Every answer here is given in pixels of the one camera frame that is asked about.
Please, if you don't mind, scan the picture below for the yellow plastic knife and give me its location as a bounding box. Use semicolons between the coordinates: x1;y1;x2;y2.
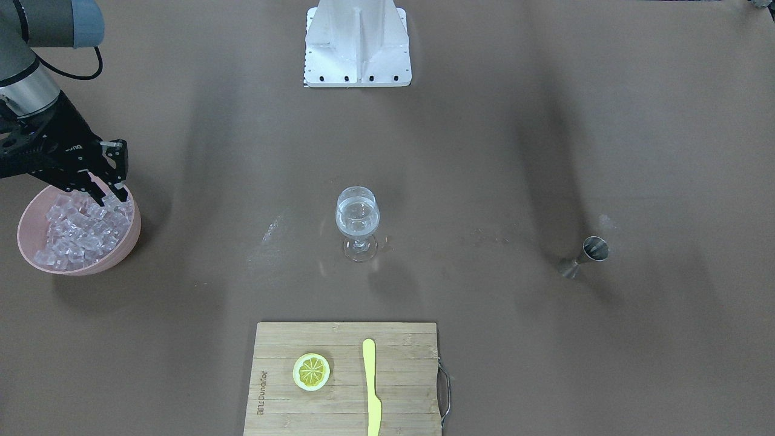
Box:
361;339;383;436

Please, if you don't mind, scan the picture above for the yellow lemon slice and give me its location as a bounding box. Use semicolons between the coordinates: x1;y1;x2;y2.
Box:
292;353;331;392

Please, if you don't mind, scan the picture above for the pink bowl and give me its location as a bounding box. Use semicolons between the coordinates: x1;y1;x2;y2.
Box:
17;173;142;276

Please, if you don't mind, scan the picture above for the white column base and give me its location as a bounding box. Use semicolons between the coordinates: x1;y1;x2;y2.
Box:
303;1;412;88

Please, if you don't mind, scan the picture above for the clear wine glass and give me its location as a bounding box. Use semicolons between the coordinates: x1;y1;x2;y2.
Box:
335;186;380;262

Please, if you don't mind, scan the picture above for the steel cocktail jigger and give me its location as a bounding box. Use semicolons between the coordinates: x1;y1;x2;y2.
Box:
557;236;610;279

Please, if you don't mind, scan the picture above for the clear ice cube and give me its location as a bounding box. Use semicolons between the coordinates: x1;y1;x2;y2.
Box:
102;190;128;210

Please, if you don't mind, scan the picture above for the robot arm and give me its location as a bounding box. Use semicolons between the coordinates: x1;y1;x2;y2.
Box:
1;1;128;206

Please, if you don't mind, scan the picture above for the clear ice cubes pile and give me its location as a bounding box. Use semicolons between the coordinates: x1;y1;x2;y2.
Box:
34;187;134;271

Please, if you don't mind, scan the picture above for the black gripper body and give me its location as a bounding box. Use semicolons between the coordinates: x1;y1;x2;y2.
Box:
1;91;119;191

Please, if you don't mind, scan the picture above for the bamboo cutting board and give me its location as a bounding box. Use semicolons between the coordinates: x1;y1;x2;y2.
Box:
243;321;449;435

